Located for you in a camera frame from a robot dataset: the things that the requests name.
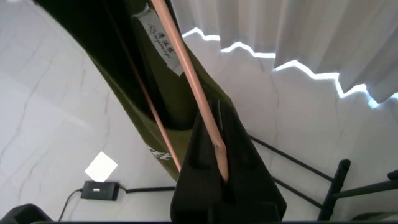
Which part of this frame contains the white curtain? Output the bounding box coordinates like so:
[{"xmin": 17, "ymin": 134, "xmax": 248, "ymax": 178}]
[{"xmin": 169, "ymin": 0, "xmax": 398, "ymax": 105}]

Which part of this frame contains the green printed shirt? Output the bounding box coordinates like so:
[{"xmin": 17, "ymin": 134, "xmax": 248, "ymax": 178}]
[{"xmin": 32, "ymin": 0, "xmax": 237, "ymax": 181}]

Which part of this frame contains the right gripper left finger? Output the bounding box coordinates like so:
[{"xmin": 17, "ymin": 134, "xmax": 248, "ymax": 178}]
[{"xmin": 170, "ymin": 108, "xmax": 227, "ymax": 223}]

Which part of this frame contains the black clothes rack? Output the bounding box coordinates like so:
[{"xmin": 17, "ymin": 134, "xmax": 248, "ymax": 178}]
[{"xmin": 248, "ymin": 135, "xmax": 398, "ymax": 222}]

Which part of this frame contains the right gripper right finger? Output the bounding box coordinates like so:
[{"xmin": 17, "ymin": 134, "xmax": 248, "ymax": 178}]
[{"xmin": 213, "ymin": 100, "xmax": 287, "ymax": 223}]

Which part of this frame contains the thick black cord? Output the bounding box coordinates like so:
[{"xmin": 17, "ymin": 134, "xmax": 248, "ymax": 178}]
[{"xmin": 119, "ymin": 185, "xmax": 177, "ymax": 194}]

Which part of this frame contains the thin black cord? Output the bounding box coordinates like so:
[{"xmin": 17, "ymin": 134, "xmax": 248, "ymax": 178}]
[{"xmin": 58, "ymin": 187, "xmax": 84, "ymax": 222}]

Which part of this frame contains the pink clothes hanger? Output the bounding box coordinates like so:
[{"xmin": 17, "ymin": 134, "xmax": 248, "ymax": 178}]
[{"xmin": 104, "ymin": 0, "xmax": 230, "ymax": 184}]

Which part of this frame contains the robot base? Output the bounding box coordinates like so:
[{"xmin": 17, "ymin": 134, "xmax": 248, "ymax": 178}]
[{"xmin": 0, "ymin": 203, "xmax": 53, "ymax": 223}]

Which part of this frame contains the black power adapter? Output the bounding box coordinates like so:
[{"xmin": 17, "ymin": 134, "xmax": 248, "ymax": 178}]
[{"xmin": 80, "ymin": 181, "xmax": 121, "ymax": 202}]

